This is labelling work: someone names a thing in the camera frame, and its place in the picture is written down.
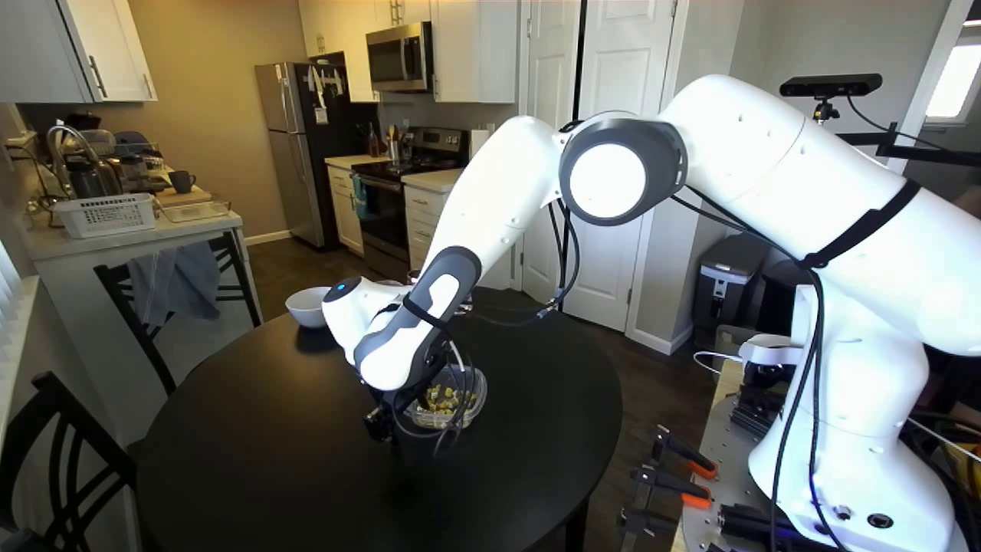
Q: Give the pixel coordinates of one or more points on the black chair near left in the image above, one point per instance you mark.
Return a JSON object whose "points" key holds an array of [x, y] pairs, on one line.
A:
{"points": [[64, 485]]}

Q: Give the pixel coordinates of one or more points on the white upper cabinet left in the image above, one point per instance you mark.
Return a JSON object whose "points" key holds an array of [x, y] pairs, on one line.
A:
{"points": [[72, 52]]}

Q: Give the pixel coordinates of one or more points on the stainless steel microwave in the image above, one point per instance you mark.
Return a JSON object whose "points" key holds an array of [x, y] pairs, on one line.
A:
{"points": [[398, 58]]}

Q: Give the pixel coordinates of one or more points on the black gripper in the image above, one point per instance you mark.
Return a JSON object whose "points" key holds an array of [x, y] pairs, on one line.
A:
{"points": [[390, 410]]}

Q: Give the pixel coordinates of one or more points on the orange handled clamp lower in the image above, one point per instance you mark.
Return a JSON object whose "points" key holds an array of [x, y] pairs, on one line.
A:
{"points": [[643, 518]]}

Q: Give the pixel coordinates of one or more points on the clear plastic lunchbox with food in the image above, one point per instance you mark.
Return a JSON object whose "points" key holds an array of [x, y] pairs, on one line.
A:
{"points": [[452, 398]]}

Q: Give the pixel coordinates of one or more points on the white double door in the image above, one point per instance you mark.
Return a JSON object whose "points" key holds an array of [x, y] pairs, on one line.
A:
{"points": [[584, 58]]}

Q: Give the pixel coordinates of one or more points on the white bowl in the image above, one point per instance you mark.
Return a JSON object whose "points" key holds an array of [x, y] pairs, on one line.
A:
{"points": [[306, 306]]}

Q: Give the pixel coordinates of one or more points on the orange handled clamp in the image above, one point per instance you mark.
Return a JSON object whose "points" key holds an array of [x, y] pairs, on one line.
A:
{"points": [[643, 518], [670, 445]]}

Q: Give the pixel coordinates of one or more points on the white basket on counter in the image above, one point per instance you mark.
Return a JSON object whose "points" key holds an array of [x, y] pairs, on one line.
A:
{"points": [[103, 214]]}

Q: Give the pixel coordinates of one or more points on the black trash bin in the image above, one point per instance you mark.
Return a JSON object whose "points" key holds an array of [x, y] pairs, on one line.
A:
{"points": [[728, 283]]}

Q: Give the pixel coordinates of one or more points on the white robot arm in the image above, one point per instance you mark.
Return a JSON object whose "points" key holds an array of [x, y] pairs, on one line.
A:
{"points": [[887, 272]]}

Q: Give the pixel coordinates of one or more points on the black stove oven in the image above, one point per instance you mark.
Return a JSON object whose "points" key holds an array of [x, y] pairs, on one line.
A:
{"points": [[382, 192]]}

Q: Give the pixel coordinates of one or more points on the kitchen counter with clutter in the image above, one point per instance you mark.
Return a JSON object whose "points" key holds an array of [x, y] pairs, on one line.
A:
{"points": [[31, 192]]}

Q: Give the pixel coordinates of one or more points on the grey cloth on stool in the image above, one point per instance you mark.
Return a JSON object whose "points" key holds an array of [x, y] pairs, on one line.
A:
{"points": [[175, 279]]}

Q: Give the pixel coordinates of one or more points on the black bar stool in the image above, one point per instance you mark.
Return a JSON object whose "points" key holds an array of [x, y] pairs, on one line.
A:
{"points": [[230, 290]]}

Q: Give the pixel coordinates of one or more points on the white base cabinet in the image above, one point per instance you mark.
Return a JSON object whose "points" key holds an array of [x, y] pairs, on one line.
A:
{"points": [[423, 198]]}

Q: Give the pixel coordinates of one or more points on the black camera on mount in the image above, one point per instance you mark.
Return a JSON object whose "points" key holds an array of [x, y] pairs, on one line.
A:
{"points": [[887, 138]]}

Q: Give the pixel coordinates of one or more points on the stainless steel refrigerator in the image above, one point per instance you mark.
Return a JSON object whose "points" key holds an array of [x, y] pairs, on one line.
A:
{"points": [[306, 117]]}

